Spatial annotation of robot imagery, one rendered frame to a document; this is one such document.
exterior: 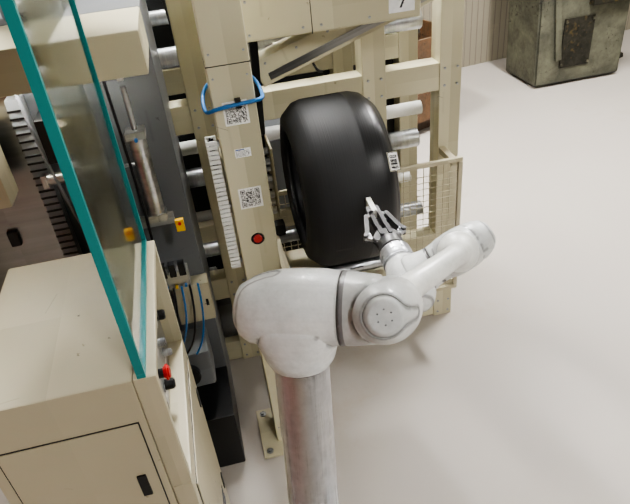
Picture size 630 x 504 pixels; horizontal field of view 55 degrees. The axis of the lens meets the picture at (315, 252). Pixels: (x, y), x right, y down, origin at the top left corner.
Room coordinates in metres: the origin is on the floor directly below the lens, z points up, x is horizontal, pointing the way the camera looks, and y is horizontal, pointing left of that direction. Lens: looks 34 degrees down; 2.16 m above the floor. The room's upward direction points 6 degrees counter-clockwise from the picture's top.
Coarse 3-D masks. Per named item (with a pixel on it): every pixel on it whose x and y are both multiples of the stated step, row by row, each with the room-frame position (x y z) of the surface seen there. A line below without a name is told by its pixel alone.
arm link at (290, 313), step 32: (256, 288) 0.82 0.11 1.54; (288, 288) 0.80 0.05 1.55; (320, 288) 0.79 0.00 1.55; (256, 320) 0.78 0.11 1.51; (288, 320) 0.76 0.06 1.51; (320, 320) 0.75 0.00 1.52; (288, 352) 0.75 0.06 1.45; (320, 352) 0.75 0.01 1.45; (288, 384) 0.75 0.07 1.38; (320, 384) 0.75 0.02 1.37; (288, 416) 0.74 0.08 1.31; (320, 416) 0.74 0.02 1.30; (288, 448) 0.73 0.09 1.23; (320, 448) 0.72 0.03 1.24; (288, 480) 0.72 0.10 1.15; (320, 480) 0.70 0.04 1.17
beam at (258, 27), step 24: (264, 0) 2.02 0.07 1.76; (288, 0) 2.03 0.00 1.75; (312, 0) 2.04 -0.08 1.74; (336, 0) 2.06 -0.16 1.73; (360, 0) 2.07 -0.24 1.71; (384, 0) 2.08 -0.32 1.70; (264, 24) 2.02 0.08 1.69; (288, 24) 2.03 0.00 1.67; (312, 24) 2.04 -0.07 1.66; (336, 24) 2.06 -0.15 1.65; (360, 24) 2.07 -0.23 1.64
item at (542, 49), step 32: (512, 0) 5.94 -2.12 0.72; (544, 0) 5.48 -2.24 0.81; (576, 0) 5.54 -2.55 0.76; (608, 0) 5.51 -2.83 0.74; (512, 32) 5.92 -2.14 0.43; (544, 32) 5.48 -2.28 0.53; (576, 32) 5.53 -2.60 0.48; (608, 32) 5.61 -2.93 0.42; (512, 64) 5.88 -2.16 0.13; (544, 64) 5.49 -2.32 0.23; (576, 64) 5.54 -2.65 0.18; (608, 64) 5.62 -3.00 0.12
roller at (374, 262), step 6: (372, 258) 1.74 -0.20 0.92; (378, 258) 1.74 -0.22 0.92; (342, 264) 1.72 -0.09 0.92; (348, 264) 1.72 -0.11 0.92; (354, 264) 1.72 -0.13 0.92; (360, 264) 1.72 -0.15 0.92; (366, 264) 1.72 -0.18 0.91; (372, 264) 1.72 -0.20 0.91; (378, 264) 1.73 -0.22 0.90; (354, 270) 1.71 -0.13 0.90; (360, 270) 1.72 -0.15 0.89
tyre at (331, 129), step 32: (320, 96) 1.92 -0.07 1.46; (352, 96) 1.88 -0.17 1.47; (288, 128) 1.82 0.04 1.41; (320, 128) 1.73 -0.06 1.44; (352, 128) 1.72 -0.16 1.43; (384, 128) 1.76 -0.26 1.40; (288, 160) 2.05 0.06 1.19; (320, 160) 1.64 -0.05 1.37; (352, 160) 1.64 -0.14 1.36; (384, 160) 1.66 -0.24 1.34; (288, 192) 2.01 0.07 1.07; (320, 192) 1.60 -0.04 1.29; (352, 192) 1.60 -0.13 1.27; (384, 192) 1.61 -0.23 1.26; (320, 224) 1.58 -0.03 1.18; (352, 224) 1.58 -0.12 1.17; (320, 256) 1.63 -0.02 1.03; (352, 256) 1.63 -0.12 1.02
